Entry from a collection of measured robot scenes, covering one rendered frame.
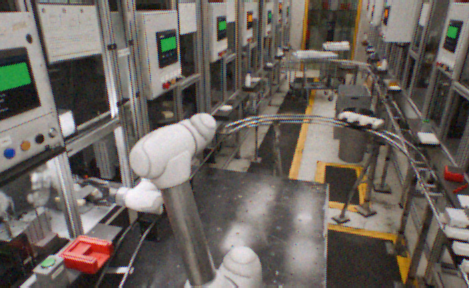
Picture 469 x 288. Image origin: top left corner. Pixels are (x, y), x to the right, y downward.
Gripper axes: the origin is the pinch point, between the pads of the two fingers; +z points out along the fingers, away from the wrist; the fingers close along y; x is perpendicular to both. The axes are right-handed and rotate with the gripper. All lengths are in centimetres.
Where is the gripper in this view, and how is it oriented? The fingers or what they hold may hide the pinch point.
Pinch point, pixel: (83, 190)
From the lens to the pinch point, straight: 180.2
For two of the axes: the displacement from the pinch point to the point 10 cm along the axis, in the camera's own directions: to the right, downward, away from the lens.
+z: -9.6, -1.1, 2.7
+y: 0.0, -9.2, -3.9
